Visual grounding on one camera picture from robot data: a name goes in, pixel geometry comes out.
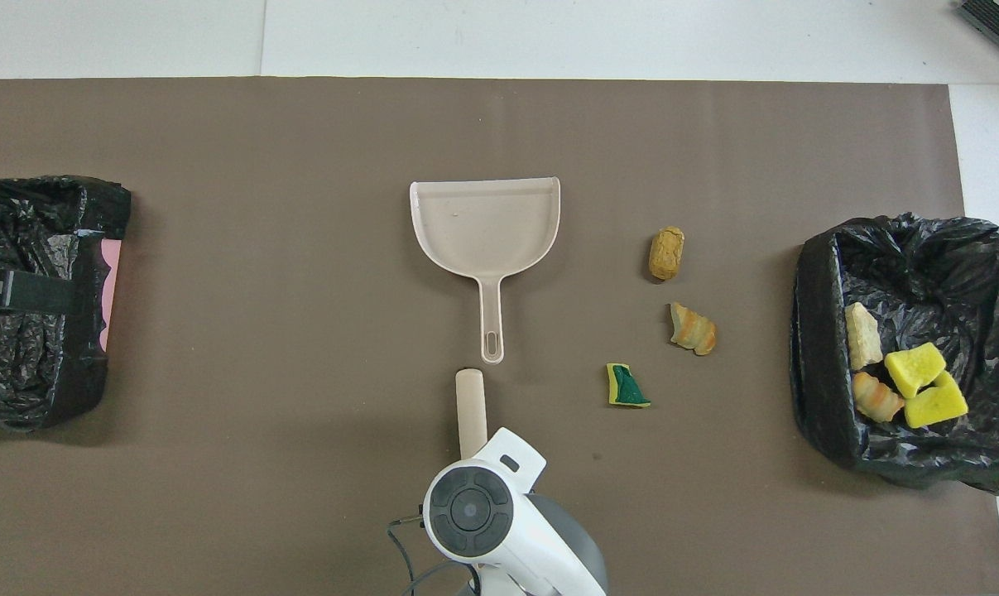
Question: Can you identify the beige plastic dustpan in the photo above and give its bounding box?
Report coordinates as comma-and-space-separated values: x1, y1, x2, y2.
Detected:
409, 176, 562, 365

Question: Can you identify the tan striped croissant piece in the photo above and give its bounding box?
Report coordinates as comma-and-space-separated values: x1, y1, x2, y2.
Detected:
669, 301, 718, 357

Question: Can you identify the brown bread roll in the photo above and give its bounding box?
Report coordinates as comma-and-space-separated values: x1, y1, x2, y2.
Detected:
648, 226, 686, 282

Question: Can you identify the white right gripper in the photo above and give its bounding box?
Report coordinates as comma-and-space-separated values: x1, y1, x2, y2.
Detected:
472, 426, 548, 497

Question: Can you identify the orange striped croissant piece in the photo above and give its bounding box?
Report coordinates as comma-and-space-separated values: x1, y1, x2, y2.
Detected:
852, 371, 905, 425

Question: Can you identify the green and yellow sponge piece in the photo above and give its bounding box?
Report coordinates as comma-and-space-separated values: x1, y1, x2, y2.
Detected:
605, 363, 652, 408

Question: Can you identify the beige hand brush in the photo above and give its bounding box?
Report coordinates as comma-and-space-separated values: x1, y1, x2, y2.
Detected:
455, 368, 488, 460

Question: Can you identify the pale bread piece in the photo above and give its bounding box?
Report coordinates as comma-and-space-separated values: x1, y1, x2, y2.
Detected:
845, 302, 884, 372

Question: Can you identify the brown paper table mat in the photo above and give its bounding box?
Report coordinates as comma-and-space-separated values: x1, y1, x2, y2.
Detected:
0, 77, 999, 596

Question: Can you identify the pink bin with black bag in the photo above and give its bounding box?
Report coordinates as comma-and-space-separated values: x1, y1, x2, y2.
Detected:
0, 175, 132, 433

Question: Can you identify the bin covered by black bag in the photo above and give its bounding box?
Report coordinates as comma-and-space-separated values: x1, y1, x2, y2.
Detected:
789, 213, 999, 496

